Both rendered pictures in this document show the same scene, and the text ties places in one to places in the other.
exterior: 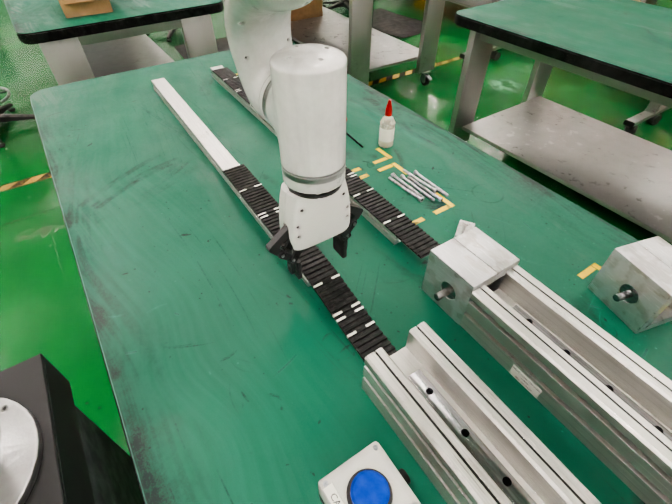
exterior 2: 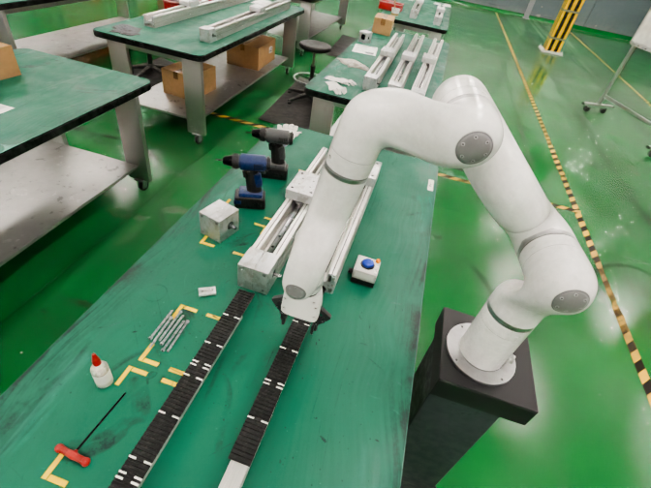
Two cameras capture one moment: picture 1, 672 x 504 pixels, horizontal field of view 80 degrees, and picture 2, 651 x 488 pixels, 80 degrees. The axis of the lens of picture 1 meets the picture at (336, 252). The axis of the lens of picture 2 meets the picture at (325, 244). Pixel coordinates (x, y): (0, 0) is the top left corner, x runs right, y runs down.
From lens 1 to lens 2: 1.13 m
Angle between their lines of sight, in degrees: 86
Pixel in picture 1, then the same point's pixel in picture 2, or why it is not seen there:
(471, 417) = not seen: hidden behind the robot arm
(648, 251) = (213, 214)
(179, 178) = not seen: outside the picture
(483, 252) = (255, 257)
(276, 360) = (348, 325)
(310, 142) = not seen: hidden behind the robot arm
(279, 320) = (331, 338)
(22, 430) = (450, 346)
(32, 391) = (446, 362)
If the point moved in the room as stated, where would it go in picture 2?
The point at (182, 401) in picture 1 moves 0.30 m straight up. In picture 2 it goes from (390, 344) to (422, 273)
